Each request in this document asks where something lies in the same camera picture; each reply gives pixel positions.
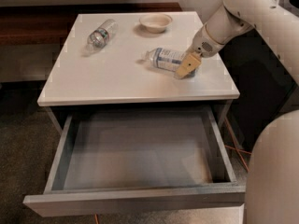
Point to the green label plastic bottle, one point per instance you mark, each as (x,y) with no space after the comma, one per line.
(101,36)

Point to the blue label plastic bottle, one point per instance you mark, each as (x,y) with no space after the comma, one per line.
(166,59)

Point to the white paper bowl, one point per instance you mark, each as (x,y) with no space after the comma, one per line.
(155,22)

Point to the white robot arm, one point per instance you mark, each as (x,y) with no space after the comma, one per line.
(272,189)

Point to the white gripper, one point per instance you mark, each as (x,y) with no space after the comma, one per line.
(204,45)

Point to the dark wooden bench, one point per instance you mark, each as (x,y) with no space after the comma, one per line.
(31,37)

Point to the grey cabinet with white top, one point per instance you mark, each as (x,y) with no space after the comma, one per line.
(116,74)

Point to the grey top drawer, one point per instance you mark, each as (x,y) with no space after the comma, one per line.
(143,160)

